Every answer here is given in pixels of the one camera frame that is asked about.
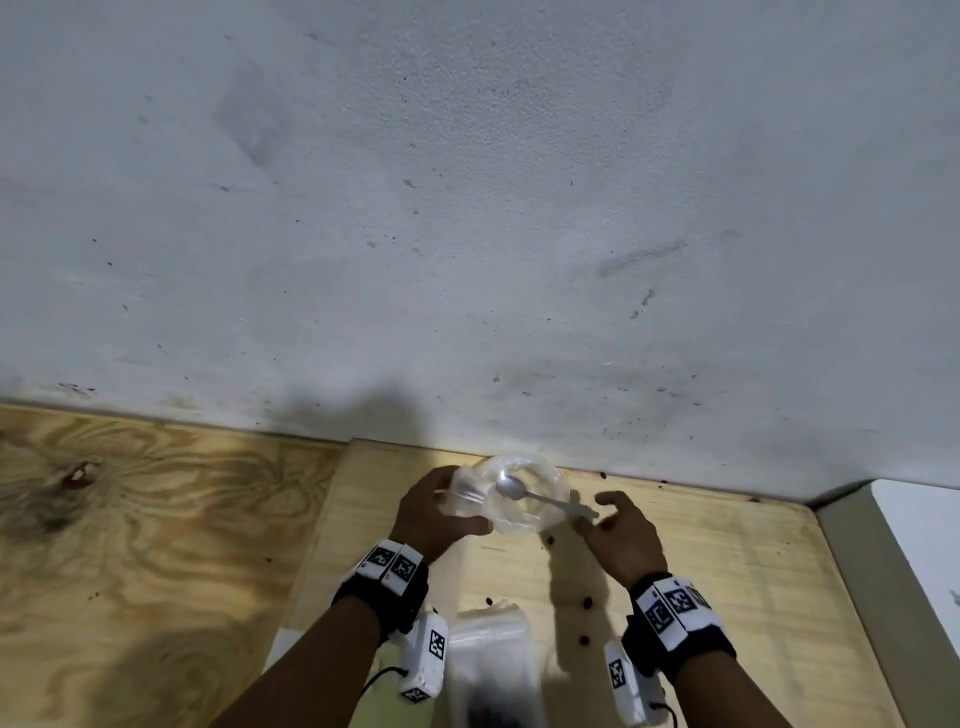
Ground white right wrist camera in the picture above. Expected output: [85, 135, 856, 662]
[603, 638, 669, 727]

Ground plywood board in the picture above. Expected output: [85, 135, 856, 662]
[0, 404, 350, 728]

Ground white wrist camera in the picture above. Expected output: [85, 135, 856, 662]
[603, 638, 669, 727]
[397, 611, 450, 704]

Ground coffee beans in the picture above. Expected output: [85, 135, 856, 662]
[483, 468, 759, 646]

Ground person's right forearm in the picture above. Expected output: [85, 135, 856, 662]
[674, 650, 793, 728]

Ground person's right hand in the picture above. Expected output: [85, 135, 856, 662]
[573, 491, 669, 590]

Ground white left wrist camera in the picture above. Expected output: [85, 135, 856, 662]
[397, 611, 450, 704]

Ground black wristband with markers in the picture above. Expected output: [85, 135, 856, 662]
[620, 573, 738, 684]
[332, 538, 431, 646]

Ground black left camera cable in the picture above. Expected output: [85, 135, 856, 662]
[359, 665, 410, 699]

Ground translucent plastic bowl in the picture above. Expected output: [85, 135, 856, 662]
[468, 452, 573, 538]

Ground yellow-green backing sheet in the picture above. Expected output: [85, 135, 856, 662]
[258, 626, 410, 728]

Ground person's left forearm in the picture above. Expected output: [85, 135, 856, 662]
[209, 596, 384, 728]

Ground person's left hand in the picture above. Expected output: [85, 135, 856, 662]
[388, 464, 496, 565]

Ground white table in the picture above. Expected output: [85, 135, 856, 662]
[813, 479, 960, 728]

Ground metal spoon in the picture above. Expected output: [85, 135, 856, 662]
[494, 474, 601, 520]

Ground black right wristband with markers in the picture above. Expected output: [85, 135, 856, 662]
[620, 573, 738, 684]

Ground black left wristband with markers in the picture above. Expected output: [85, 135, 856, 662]
[332, 538, 431, 646]

